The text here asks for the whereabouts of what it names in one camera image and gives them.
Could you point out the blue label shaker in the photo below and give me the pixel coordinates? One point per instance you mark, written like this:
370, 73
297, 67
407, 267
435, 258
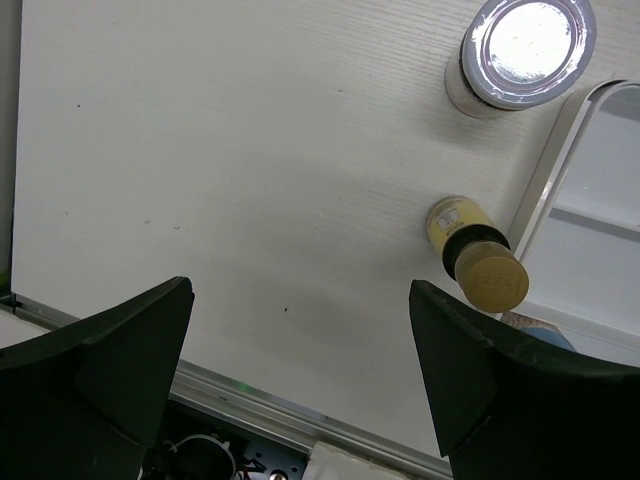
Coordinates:
539, 329

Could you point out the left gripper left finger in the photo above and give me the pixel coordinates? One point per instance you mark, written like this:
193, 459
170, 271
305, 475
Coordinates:
86, 401

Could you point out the aluminium front rail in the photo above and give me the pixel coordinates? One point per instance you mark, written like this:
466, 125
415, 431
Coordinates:
313, 381

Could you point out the white divided tray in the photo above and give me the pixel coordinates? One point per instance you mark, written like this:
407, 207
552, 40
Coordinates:
577, 227

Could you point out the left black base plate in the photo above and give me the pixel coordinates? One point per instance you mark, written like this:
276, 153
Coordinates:
194, 445

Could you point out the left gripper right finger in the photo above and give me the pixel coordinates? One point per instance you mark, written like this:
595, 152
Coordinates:
507, 405

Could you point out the yellow label bottle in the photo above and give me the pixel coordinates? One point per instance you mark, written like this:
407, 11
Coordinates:
476, 255

